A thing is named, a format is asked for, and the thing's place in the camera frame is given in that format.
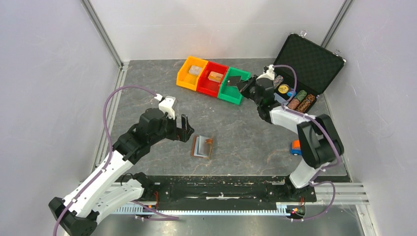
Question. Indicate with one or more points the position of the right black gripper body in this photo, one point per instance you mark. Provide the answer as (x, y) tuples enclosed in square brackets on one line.
[(252, 94)]

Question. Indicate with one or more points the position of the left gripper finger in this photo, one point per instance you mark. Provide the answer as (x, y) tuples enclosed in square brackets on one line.
[(186, 130), (176, 131)]

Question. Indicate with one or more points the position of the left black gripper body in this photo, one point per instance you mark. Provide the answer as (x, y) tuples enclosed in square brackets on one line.
[(167, 129)]

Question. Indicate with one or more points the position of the brown leather card holder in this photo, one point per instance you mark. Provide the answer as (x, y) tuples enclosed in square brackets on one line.
[(202, 147)]

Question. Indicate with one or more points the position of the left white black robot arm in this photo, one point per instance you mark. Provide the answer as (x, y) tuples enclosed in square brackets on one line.
[(80, 212)]

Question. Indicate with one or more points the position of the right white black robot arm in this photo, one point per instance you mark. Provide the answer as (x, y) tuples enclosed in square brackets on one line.
[(320, 144)]

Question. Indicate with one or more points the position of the card stack in red bin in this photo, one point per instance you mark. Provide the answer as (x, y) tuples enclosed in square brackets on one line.
[(215, 76)]

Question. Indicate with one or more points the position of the card stack in yellow bin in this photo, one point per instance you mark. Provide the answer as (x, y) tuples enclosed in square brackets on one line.
[(195, 70)]

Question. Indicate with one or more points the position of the green plastic bin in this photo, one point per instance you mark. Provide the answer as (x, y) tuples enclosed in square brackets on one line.
[(228, 89)]

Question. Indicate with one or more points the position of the yellow dealer button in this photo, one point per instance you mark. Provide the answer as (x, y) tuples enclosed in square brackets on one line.
[(283, 89)]

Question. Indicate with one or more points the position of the red plastic bin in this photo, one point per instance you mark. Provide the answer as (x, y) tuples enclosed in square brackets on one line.
[(207, 87)]

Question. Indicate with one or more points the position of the black poker chip case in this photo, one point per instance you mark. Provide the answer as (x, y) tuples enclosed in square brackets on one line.
[(312, 70)]

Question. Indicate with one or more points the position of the yellow plastic bin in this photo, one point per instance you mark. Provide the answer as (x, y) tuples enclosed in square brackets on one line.
[(186, 80)]

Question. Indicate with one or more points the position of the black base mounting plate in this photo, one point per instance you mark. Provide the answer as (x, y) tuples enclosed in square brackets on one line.
[(223, 193)]

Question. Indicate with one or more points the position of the orange blue tape roll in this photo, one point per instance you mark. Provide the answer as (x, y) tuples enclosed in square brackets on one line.
[(295, 148)]

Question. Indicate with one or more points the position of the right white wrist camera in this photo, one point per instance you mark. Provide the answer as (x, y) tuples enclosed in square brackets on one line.
[(269, 72)]

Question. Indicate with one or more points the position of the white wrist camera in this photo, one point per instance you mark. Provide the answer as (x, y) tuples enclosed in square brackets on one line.
[(269, 72), (166, 105)]

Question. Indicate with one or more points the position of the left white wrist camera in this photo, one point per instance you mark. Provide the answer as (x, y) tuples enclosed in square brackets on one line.
[(166, 105)]

